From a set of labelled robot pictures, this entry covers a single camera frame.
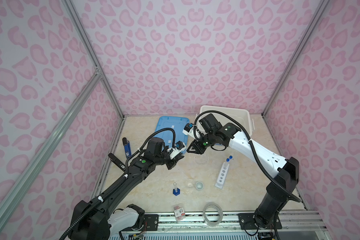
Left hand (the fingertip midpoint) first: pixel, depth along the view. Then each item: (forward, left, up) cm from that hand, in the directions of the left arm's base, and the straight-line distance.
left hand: (181, 152), depth 78 cm
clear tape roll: (-25, -15, -19) cm, 35 cm away
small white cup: (-12, -9, -18) cm, 23 cm away
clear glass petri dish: (+6, -12, -20) cm, 24 cm away
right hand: (0, -4, +4) cm, 6 cm away
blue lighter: (+15, +37, -17) cm, 44 cm away
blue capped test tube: (-2, -26, -3) cm, 26 cm away
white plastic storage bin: (+30, -42, -7) cm, 52 cm away
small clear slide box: (-25, +2, -16) cm, 30 cm away
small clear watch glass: (-10, -4, -19) cm, 22 cm away
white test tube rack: (-8, -22, -14) cm, 28 cm away
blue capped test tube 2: (-4, -24, -3) cm, 24 cm away
